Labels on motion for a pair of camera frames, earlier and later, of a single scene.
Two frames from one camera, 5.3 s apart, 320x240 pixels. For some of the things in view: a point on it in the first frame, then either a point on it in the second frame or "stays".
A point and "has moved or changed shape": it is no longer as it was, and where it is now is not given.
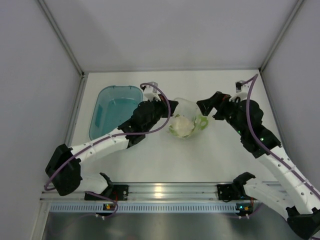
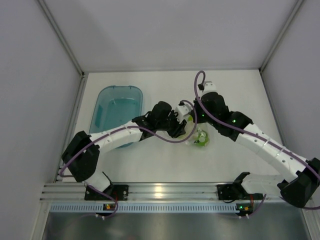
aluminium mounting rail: x=155 y=192 stays
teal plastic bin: x=111 y=106 stays
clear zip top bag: x=187 y=119 has moved or changed shape
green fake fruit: x=202 y=122 has moved or changed shape
